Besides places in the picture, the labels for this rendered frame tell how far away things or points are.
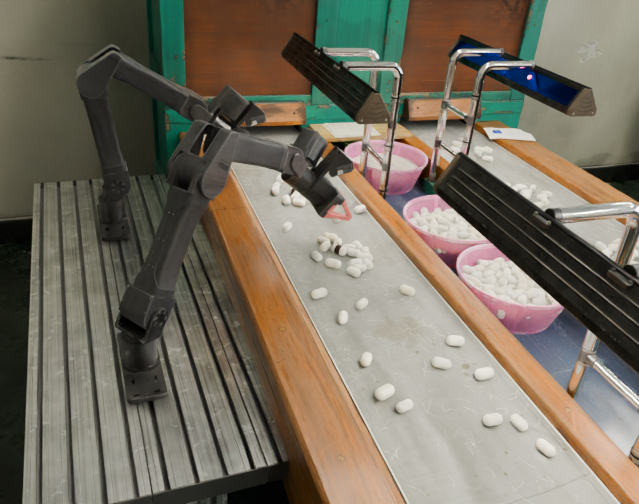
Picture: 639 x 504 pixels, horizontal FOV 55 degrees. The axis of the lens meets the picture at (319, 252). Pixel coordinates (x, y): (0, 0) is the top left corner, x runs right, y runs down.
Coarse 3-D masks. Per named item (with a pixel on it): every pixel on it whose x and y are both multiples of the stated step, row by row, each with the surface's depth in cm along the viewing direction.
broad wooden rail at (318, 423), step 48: (240, 192) 166; (240, 240) 142; (240, 288) 126; (288, 288) 127; (288, 336) 113; (288, 384) 102; (336, 384) 103; (288, 432) 98; (336, 432) 93; (288, 480) 102; (336, 480) 86; (384, 480) 87
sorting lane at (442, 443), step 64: (256, 192) 171; (384, 256) 146; (320, 320) 122; (384, 320) 124; (448, 320) 125; (384, 384) 107; (448, 384) 108; (512, 384) 110; (384, 448) 95; (448, 448) 96; (512, 448) 97
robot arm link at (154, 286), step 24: (192, 168) 108; (168, 192) 110; (192, 192) 107; (168, 216) 109; (192, 216) 110; (168, 240) 109; (144, 264) 111; (168, 264) 110; (144, 288) 110; (168, 288) 111; (144, 312) 108; (168, 312) 113
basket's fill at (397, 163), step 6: (360, 156) 203; (396, 156) 205; (372, 162) 199; (378, 162) 199; (396, 162) 200; (402, 162) 201; (408, 162) 204; (378, 168) 194; (390, 168) 195; (396, 168) 195; (402, 168) 196; (408, 168) 197; (414, 168) 199; (372, 174) 192; (378, 174) 191
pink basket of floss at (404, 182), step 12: (360, 144) 205; (372, 144) 207; (396, 144) 207; (348, 156) 200; (408, 156) 205; (420, 156) 201; (372, 168) 185; (420, 168) 189; (372, 180) 189; (396, 180) 188; (408, 180) 190; (396, 192) 192
